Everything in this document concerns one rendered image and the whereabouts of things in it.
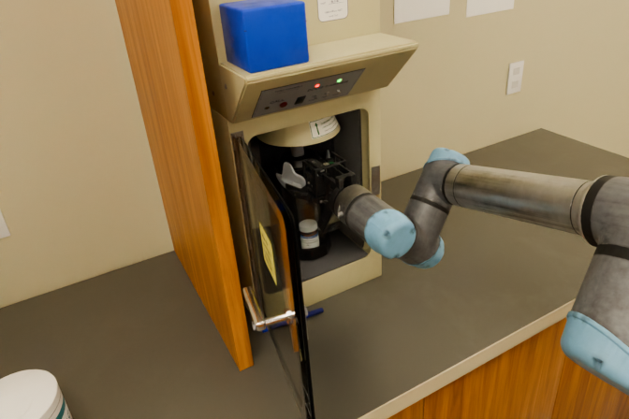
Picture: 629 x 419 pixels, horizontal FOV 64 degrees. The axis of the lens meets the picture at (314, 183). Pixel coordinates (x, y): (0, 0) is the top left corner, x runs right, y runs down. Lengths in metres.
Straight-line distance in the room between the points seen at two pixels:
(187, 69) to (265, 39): 0.12
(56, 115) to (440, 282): 0.95
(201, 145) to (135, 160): 0.56
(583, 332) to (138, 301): 0.95
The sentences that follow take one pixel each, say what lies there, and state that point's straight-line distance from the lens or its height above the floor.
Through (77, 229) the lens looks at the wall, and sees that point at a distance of 1.38.
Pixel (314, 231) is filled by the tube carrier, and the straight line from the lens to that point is 1.12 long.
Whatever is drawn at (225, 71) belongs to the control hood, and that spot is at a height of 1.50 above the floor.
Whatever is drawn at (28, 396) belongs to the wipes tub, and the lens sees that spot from 0.94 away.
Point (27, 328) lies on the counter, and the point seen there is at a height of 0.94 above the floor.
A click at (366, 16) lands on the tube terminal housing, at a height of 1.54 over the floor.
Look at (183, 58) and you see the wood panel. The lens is 0.74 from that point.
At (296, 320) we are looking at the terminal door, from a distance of 0.70.
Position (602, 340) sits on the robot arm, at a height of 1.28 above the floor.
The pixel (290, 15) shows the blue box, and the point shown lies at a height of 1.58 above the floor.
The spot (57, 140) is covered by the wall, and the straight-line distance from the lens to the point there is 1.29.
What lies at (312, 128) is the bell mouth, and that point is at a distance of 0.98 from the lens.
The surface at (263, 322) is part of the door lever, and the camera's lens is 0.74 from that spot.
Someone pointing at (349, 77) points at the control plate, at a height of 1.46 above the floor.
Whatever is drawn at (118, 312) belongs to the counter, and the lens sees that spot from 1.27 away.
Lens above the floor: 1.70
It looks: 27 degrees down
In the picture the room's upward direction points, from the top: 4 degrees counter-clockwise
